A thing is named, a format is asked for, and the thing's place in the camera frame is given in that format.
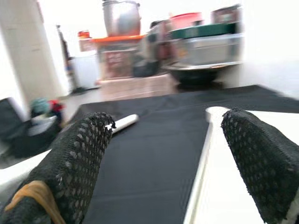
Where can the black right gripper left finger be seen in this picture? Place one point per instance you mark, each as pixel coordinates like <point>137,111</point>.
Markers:
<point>70,163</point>

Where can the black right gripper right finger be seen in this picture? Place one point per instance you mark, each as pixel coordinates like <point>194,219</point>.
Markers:
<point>264,163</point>

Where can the white plastic table leg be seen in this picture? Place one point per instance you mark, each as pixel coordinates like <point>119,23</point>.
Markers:
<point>126,121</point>

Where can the yellow rubber band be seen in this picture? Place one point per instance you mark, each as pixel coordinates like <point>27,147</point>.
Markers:
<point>35,190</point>

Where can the white plastic bag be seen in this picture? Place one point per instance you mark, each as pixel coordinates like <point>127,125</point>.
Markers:
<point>42,124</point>

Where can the red cloth item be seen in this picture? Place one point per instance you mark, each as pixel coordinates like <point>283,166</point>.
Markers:
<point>56,106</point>

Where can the open black suitcase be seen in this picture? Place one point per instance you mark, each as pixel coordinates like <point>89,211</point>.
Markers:
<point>14,133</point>

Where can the teal plush toy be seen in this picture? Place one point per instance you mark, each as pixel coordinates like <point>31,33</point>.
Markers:
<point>39,106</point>

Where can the black mop head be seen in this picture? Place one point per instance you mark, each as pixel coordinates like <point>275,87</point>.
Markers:
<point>78,90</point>

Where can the white appliance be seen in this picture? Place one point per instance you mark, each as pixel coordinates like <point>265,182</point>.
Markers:
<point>85,70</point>

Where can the beige cloth covered table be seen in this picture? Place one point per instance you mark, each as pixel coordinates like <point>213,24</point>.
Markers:
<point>137,87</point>

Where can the white shelf board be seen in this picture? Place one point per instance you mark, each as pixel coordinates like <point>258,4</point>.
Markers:
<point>229,63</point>

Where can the clear plastic storage box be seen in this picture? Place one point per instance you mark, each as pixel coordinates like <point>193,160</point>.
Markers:
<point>210,50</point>

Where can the clear storage box orange lid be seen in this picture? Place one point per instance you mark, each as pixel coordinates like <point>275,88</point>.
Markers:
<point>116,40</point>

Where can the dark printed packet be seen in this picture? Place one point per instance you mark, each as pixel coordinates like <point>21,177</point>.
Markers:
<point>225,15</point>

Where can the clear container red lid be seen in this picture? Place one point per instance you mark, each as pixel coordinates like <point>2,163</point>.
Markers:
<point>185,19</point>

